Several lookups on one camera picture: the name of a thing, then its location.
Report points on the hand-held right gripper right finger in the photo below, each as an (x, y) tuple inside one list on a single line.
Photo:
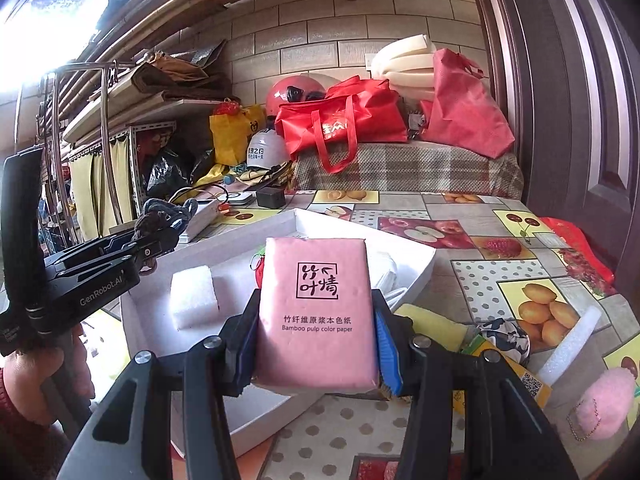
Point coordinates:
[(389, 355)]

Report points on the yellow green tissue pack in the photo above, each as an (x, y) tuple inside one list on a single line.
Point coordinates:
[(520, 380)]

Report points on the black plastic bag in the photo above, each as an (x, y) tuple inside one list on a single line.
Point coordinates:
[(167, 172)]

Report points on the fruit print tablecloth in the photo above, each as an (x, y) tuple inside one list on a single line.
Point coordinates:
[(500, 280)]

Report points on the white cardboard box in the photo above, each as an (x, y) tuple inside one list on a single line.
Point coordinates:
[(150, 320)]

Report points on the yellow sponge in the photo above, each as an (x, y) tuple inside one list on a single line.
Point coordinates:
[(435, 327)]

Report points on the metal storage shelf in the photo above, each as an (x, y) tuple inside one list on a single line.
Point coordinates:
[(135, 125)]

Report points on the pink tissue pack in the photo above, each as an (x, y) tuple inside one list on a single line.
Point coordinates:
[(315, 310)]

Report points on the white foam rolls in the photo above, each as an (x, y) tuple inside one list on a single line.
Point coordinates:
[(405, 67)]

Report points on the yellow bag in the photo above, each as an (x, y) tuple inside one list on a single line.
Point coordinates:
[(230, 135)]

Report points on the person's left forearm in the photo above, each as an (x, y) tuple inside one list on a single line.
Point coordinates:
[(20, 450)]

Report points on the red patterned plastic bag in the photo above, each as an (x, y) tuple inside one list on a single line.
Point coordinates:
[(580, 250)]

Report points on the black power adapter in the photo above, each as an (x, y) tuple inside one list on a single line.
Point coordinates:
[(271, 198)]

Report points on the white wall switch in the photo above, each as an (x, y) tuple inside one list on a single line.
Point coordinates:
[(374, 62)]

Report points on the white foam block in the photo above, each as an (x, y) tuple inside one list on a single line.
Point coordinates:
[(195, 297)]

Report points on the pink helmet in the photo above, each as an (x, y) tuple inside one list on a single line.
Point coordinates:
[(290, 92)]

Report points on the white foam stick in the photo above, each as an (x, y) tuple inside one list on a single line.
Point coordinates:
[(570, 345)]

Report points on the red non-woven bag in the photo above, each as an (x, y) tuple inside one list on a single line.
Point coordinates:
[(465, 105)]

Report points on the pink fluffy pouch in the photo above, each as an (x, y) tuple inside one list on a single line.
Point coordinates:
[(605, 400)]

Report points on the plaid blanket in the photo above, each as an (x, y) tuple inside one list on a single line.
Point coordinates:
[(410, 172)]

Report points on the white helmet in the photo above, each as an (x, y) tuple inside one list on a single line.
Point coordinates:
[(267, 150)]

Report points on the white folded cloth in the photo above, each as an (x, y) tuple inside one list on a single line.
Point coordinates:
[(382, 270)]

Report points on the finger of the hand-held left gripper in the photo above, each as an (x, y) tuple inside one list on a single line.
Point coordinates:
[(95, 252), (100, 290)]

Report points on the purple brown door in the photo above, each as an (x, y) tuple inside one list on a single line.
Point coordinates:
[(565, 110)]

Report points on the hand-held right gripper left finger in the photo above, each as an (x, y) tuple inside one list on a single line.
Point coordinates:
[(245, 342)]

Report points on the metal tube rack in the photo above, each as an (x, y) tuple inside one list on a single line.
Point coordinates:
[(104, 125)]

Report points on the person's left hand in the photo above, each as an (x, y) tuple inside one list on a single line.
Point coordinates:
[(30, 385)]

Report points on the yellow curtain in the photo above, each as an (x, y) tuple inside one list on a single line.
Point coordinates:
[(85, 195)]

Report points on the red tote bag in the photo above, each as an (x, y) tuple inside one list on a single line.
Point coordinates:
[(350, 115)]

